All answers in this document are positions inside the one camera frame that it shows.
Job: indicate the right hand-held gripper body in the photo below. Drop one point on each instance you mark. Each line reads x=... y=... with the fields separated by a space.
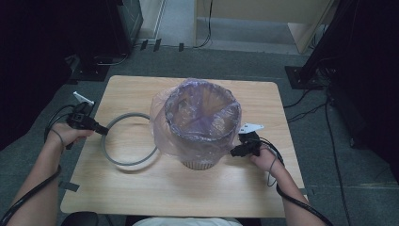
x=251 y=144

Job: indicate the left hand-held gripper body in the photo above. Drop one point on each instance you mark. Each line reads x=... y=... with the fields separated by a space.
x=80 y=117

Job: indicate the brown translucent ribbed bin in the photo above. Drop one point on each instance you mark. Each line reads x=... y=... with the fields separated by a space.
x=197 y=165

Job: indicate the purple plastic bag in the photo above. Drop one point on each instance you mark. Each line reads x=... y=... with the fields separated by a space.
x=163 y=132

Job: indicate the person's left hand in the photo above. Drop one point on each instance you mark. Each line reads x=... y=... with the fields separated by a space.
x=64 y=135

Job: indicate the person's right hand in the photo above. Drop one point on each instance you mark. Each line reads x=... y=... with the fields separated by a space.
x=268 y=160

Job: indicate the dark curtain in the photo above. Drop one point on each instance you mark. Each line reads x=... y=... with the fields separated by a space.
x=31 y=62
x=376 y=94

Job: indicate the person's white shirt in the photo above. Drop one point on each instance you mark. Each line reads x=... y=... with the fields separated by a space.
x=188 y=221

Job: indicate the black floor tape strip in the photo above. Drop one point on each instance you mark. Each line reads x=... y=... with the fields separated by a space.
x=157 y=45
x=181 y=47
x=143 y=44

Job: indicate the black equipment cabinet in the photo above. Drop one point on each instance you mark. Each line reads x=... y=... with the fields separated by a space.
x=130 y=19

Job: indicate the black metal stand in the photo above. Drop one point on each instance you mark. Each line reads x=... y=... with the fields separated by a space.
x=326 y=37

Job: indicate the black floor base plate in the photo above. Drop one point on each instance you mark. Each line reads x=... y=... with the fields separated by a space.
x=91 y=72

